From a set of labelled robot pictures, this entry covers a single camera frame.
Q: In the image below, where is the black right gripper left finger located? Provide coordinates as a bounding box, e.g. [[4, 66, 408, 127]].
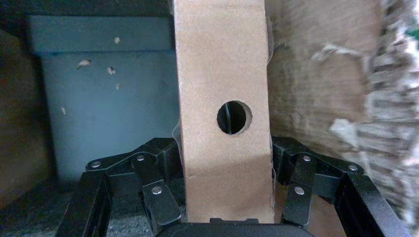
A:
[[55, 137, 183, 237]]

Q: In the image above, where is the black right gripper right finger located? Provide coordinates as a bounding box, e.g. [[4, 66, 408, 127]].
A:
[[271, 137, 412, 237]]

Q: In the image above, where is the large open cardboard carton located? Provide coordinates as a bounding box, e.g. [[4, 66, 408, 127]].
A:
[[0, 0, 419, 237]]

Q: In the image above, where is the small brown cardboard box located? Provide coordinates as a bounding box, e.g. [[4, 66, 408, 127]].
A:
[[172, 0, 276, 225]]

